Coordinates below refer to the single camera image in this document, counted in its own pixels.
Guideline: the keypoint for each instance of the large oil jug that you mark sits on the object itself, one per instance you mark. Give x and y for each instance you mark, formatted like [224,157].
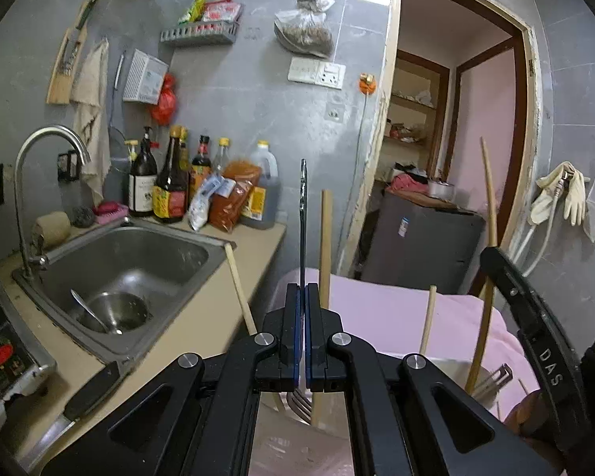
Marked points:
[265,173]

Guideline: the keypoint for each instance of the beige kitchen counter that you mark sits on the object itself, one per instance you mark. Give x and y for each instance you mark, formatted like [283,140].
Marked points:
[203,327]

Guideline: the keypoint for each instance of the white wall socket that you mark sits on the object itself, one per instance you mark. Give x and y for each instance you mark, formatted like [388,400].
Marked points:
[331,75]

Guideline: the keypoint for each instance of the grey refrigerator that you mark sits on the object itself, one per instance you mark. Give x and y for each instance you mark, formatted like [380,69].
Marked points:
[421,243]

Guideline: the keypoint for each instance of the white wall switch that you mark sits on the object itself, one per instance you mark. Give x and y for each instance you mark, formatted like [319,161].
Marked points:
[303,69]

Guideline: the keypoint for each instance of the clear bottle yellow cap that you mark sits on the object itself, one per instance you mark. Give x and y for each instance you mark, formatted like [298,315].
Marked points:
[220,156]

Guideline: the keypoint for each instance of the hanging clear plastic bag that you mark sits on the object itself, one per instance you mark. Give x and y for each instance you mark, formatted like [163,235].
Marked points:
[305,29]

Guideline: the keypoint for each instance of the wooden door frame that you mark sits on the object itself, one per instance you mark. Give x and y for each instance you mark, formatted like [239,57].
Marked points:
[523,109]

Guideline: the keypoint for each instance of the steel bowl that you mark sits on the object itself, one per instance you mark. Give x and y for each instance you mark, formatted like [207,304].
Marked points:
[129,310]

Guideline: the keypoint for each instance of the dark pump bottle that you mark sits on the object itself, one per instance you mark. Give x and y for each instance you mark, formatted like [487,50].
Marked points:
[143,188]

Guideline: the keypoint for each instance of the green snack packet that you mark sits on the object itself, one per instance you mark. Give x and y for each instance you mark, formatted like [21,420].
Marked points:
[193,10]

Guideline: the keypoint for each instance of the orange spice bag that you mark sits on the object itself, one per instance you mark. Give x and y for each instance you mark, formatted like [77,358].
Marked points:
[233,193]

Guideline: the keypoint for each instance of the beige loofah sponge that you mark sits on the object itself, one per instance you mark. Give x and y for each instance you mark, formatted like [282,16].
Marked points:
[52,228]

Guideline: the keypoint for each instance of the red snack packet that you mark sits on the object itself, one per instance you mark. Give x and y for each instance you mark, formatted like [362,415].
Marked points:
[221,11]

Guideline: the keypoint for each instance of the person's right hand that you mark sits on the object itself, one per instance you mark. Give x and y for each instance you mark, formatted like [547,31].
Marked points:
[530,416]

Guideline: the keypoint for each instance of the induction cooker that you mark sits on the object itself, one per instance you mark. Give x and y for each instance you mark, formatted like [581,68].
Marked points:
[10,372]

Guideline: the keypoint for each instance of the white plastic utensil holder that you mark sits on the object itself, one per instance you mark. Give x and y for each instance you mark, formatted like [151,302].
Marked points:
[451,369]

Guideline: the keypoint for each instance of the hanging beige towel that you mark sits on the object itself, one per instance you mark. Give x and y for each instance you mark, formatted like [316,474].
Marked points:
[91,89]

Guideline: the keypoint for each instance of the red plastic bag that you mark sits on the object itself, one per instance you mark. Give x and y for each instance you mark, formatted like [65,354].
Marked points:
[164,101]

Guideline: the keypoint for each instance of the pink tablecloth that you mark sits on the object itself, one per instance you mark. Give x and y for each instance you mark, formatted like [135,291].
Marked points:
[377,317]

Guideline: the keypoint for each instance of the cream rubber glove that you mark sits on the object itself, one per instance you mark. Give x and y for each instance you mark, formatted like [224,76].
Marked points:
[575,198]
[545,193]

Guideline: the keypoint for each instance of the steel wool scrubber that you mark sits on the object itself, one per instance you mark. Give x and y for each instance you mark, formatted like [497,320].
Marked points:
[82,217]

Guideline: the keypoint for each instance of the white blue packet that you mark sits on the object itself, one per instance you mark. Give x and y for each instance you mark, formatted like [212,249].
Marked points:
[206,198]

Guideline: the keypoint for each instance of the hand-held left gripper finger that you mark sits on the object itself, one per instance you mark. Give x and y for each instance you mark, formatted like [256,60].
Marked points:
[297,327]
[309,327]

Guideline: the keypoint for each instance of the yellow capped bottle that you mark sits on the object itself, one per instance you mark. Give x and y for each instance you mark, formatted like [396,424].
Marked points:
[132,151]

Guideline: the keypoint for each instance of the pink scrub brush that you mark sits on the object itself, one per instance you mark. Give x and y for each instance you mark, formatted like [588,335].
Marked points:
[110,208]

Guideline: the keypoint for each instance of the small white pot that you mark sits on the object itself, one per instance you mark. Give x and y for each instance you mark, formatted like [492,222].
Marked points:
[441,190]

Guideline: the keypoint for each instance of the white slotted wall box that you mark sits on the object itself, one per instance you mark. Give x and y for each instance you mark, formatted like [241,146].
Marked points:
[146,77]

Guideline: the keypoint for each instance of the pink cloth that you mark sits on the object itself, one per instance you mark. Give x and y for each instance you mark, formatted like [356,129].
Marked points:
[406,182]

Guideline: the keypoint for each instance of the grey wall shelf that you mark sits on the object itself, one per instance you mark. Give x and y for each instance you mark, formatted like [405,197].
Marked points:
[198,34]

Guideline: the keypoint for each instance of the wooden shelf unit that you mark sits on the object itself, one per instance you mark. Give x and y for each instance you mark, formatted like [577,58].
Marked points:
[411,104]

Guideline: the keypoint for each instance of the steel kitchen faucet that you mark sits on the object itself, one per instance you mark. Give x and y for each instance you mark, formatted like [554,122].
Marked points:
[49,131]

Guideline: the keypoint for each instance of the dark bottle red cap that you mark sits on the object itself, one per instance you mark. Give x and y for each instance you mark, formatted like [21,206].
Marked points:
[201,158]

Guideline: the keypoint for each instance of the stainless steel sink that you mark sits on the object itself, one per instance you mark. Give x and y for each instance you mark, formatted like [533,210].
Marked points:
[168,263]

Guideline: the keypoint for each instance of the orange wall hook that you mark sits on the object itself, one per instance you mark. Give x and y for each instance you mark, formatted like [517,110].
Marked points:
[368,84]

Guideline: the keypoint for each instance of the metal spoon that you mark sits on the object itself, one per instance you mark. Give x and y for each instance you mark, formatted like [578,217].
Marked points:
[87,310]

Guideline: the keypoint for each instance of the small grey wall socket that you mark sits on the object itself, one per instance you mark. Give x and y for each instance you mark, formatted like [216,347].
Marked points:
[334,112]

